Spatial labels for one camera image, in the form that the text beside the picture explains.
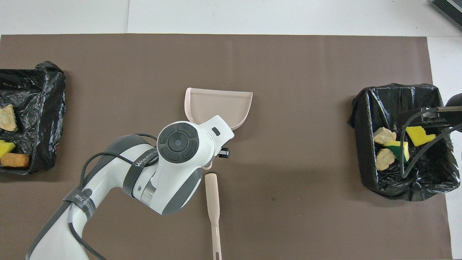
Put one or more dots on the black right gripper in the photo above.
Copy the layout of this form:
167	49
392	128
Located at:
444	115

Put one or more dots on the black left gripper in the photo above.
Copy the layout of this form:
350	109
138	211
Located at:
223	153

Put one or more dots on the notched yellow sponge piece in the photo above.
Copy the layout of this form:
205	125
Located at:
418	135

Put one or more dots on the pink brush with black bristles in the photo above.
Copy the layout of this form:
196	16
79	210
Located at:
212	195

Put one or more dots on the pink plastic dustpan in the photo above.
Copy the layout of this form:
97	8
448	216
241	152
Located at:
220	108

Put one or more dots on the small yellow green sponge piece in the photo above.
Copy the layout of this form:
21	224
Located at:
399	146

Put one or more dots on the croissant piece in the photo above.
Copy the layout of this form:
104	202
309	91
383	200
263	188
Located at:
384	135
384	159

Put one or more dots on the brown bread roll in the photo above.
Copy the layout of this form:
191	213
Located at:
14	160

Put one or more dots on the beige bread chunk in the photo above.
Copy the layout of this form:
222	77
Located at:
7	118

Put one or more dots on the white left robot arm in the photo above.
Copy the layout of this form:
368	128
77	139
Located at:
173	173

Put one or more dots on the black bag lined bin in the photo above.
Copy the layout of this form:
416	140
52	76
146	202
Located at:
39	94
426	180

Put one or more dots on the grey ribbed device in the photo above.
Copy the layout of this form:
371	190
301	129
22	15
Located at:
451	9

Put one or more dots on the brown table mat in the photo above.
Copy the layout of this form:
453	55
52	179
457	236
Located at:
288	57

